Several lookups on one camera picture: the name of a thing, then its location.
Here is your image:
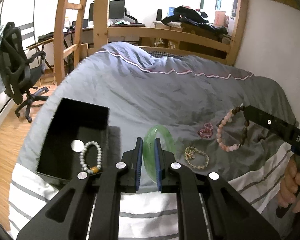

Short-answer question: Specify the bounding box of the black clothes pile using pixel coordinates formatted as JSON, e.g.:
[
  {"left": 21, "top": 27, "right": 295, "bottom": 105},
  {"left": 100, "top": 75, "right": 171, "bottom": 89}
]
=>
[{"left": 161, "top": 6, "right": 228, "bottom": 35}]

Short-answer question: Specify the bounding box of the round silver box magnet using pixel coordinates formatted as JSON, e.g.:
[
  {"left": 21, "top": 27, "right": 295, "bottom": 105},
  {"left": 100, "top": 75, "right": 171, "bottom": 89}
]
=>
[{"left": 70, "top": 139, "right": 84, "bottom": 153}]

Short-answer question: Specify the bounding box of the white striped bed sheet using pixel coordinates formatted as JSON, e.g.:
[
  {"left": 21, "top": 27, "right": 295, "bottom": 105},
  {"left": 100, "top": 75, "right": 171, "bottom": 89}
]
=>
[{"left": 8, "top": 142, "right": 294, "bottom": 239}]

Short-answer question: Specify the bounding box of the yellow crystal bead bracelet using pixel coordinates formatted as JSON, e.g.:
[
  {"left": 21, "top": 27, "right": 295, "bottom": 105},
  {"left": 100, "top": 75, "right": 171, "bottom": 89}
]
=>
[{"left": 184, "top": 146, "right": 210, "bottom": 170}]

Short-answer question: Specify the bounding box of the black jewelry box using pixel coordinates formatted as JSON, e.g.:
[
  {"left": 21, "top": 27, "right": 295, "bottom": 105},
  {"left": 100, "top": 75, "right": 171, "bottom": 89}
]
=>
[{"left": 36, "top": 98, "right": 109, "bottom": 185}]

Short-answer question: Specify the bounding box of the white bead bracelet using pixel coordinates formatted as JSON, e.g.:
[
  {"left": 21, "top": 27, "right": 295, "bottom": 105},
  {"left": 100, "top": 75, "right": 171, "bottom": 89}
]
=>
[{"left": 79, "top": 141, "right": 103, "bottom": 175}]

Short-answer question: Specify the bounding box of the dark red bead bracelet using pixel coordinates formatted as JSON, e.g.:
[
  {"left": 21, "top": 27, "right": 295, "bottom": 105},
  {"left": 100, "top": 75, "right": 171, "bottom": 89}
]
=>
[{"left": 197, "top": 122, "right": 214, "bottom": 138}]

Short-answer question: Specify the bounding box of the wooden bunk bed frame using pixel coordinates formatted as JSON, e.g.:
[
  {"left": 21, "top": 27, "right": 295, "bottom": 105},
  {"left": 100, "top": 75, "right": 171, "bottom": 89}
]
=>
[{"left": 93, "top": 0, "right": 300, "bottom": 66}]

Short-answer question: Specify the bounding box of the green jade bangle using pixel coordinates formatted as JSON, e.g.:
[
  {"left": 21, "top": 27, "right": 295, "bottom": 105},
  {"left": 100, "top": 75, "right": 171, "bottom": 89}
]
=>
[{"left": 143, "top": 125, "right": 175, "bottom": 183}]

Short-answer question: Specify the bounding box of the grey duvet cover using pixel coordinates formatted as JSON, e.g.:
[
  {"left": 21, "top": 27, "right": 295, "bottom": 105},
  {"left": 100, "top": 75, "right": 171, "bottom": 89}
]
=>
[{"left": 18, "top": 42, "right": 296, "bottom": 193}]

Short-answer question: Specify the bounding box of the pink and brown bead bracelet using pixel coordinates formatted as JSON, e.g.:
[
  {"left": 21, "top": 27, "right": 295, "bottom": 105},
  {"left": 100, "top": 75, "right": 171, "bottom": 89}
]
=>
[{"left": 216, "top": 104, "right": 251, "bottom": 152}]

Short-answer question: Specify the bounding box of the wooden ladder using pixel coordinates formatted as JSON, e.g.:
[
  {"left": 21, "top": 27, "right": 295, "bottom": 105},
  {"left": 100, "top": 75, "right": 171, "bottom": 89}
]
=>
[{"left": 53, "top": 0, "right": 93, "bottom": 86}]

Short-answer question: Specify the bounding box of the black computer monitor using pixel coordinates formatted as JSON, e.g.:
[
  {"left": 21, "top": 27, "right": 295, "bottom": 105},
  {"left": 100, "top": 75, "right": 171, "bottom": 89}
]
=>
[{"left": 88, "top": 0, "right": 127, "bottom": 22}]

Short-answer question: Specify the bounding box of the person's right hand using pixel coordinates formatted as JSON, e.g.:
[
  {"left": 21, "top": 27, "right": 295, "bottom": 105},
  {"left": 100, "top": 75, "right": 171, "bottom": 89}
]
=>
[{"left": 277, "top": 155, "right": 300, "bottom": 213}]

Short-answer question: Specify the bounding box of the black office chair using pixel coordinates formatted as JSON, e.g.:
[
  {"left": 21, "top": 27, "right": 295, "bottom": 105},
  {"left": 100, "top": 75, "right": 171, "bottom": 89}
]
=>
[{"left": 0, "top": 22, "right": 49, "bottom": 123}]

